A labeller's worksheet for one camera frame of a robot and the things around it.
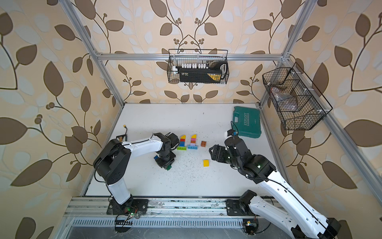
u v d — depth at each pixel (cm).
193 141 97
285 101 69
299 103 73
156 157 90
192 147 94
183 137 102
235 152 50
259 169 46
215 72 83
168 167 83
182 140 96
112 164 48
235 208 74
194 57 90
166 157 77
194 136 102
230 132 63
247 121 104
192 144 96
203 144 96
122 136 101
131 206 68
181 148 94
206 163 89
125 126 108
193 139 99
